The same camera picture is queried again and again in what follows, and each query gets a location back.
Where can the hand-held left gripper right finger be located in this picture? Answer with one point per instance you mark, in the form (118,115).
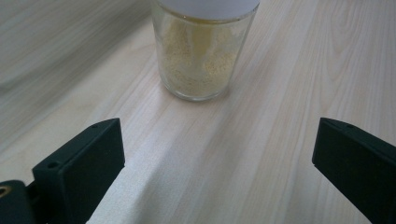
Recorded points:
(358,165)

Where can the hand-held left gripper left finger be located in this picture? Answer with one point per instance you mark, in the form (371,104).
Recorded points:
(81,168)

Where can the glass seasoning jar white lid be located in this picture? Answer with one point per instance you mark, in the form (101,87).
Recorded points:
(199,59)

